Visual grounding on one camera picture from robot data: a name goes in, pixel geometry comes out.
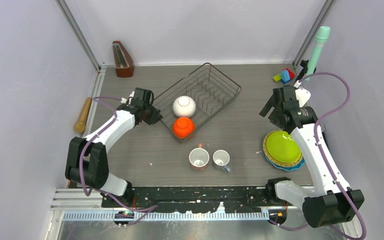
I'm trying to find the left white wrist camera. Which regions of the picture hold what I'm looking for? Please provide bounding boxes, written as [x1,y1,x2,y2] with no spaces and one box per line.
[120,91,135,105]

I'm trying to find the colourful toy blocks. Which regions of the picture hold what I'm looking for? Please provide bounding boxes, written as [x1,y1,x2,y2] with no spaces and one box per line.
[272,68,296,84]

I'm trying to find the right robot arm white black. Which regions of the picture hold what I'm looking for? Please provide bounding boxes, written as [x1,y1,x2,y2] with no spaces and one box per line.
[259,85,365,228]

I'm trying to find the brown wooden metronome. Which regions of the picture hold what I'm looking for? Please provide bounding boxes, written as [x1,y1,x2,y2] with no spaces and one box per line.
[112,41,135,78]

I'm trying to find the lime green plate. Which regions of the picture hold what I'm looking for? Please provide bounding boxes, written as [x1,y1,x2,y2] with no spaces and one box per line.
[265,130,302,167]

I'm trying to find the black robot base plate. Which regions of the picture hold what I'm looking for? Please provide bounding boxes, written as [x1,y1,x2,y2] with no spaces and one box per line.
[100,185,299,215]

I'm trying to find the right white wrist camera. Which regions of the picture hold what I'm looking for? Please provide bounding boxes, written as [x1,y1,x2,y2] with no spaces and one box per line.
[293,80,311,108]

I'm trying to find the white bowl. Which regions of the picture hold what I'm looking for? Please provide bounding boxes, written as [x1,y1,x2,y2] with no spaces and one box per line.
[172,95,197,118]

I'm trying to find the mint green microphone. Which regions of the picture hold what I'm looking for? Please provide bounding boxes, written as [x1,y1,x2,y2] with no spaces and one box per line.
[305,26,331,76]

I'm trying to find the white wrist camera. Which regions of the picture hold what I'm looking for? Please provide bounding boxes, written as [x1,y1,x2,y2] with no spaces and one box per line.
[293,80,311,108]
[120,91,135,105]

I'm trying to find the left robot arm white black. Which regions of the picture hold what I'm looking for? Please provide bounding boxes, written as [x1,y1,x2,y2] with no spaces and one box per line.
[65,87,162,207]

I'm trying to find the black wire dish rack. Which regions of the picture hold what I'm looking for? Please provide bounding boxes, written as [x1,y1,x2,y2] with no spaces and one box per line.
[153,62,242,142]

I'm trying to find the wooden rolling pin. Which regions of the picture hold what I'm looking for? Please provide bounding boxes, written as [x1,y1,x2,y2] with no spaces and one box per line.
[74,97,92,134]

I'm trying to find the white mug grey handle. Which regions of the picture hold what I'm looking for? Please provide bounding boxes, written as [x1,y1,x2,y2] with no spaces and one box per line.
[212,149,232,173]

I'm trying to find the white mug red handle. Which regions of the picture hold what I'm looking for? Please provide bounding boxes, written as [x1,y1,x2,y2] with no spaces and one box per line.
[188,143,210,171]

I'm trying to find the orange bowl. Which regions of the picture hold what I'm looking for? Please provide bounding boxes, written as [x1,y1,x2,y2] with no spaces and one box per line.
[171,117,196,139]

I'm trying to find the blue polka dot plate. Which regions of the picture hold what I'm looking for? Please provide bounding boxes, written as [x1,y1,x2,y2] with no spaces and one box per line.
[265,156,305,172]

